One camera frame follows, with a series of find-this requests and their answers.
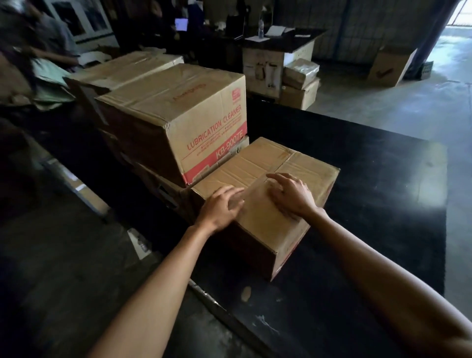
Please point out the flat white paper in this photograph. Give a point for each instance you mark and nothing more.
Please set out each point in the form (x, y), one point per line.
(257, 38)

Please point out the white paper sheet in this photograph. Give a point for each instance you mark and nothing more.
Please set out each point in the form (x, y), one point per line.
(139, 243)

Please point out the black desk monitor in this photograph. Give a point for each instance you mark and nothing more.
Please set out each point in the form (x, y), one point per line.
(235, 26)

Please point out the white plastic chair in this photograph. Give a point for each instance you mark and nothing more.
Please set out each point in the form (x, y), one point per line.
(94, 58)

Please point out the small wrapped cardboard box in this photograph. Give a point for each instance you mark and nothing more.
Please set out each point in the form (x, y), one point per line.
(300, 72)

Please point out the dark work desk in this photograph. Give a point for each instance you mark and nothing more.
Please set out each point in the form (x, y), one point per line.
(291, 42)

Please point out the clear plastic water bottle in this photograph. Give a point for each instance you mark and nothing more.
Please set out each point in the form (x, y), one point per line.
(261, 29)

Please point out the person's left hand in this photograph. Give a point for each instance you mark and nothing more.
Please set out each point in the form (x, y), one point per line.
(221, 210)

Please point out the person's right forearm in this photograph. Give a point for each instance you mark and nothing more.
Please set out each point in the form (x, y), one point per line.
(387, 280)

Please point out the folded white paper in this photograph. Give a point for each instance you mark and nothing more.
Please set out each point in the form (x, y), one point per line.
(276, 30)

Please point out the open laptop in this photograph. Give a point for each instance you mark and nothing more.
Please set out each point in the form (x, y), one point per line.
(181, 24)

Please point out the cardboard box check mark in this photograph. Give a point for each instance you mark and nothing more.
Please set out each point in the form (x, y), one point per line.
(389, 68)

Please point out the black table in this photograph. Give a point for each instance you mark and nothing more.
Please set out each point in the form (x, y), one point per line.
(368, 184)

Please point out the black plastic crate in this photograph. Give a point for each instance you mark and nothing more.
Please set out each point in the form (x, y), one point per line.
(426, 70)

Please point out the plain small cardboard box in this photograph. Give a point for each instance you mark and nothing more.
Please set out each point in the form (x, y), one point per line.
(298, 97)

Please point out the person's left forearm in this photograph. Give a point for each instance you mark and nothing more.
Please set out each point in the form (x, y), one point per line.
(155, 298)

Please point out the large cardboard box white labels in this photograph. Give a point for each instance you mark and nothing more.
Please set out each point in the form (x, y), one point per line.
(262, 73)

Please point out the person's right hand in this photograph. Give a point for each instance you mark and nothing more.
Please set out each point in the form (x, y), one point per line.
(295, 197)

